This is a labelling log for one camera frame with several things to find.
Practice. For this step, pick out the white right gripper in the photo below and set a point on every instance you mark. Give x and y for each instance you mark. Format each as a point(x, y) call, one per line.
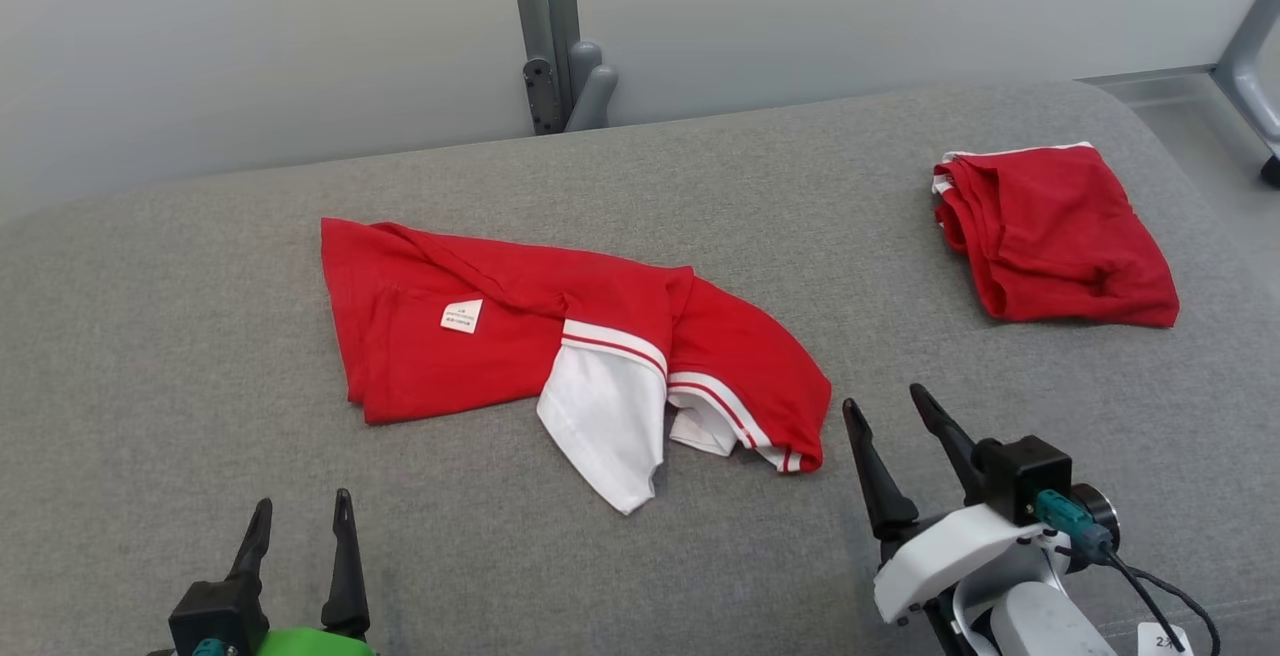
point(940, 556)

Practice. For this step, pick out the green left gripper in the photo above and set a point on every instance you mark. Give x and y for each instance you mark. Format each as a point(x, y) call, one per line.
point(315, 644)

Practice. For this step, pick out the red white jersey shirt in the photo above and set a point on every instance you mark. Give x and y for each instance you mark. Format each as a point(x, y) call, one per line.
point(450, 366)

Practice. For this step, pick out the red white-striped shorts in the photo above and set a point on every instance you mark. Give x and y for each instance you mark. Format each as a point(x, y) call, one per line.
point(1060, 236)

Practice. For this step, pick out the grey fabric sofa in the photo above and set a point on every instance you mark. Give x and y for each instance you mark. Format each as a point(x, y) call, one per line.
point(200, 436)

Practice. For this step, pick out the grey metal chair leg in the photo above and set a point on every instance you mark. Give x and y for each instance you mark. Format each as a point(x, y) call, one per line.
point(1248, 66)

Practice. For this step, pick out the dark grey hinge plate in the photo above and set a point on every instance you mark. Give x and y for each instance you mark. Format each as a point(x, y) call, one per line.
point(542, 96)

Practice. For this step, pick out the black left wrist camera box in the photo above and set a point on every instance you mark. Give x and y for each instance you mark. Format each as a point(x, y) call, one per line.
point(215, 616)

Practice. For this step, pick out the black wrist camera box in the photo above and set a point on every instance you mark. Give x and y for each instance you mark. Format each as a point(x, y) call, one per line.
point(1022, 478)
point(215, 616)

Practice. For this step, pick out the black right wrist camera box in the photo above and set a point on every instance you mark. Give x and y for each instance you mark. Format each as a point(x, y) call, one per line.
point(1022, 478)

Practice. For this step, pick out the teal left camera plug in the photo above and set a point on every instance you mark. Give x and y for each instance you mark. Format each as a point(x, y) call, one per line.
point(208, 648)

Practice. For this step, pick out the teal camera plug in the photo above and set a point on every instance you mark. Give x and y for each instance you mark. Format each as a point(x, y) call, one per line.
point(208, 648)
point(1070, 524)

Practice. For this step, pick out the teal right camera plug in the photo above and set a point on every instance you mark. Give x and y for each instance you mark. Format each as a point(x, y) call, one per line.
point(1070, 524)

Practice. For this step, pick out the grey wall baseboard rail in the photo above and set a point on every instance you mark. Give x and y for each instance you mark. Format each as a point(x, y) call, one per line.
point(1150, 76)

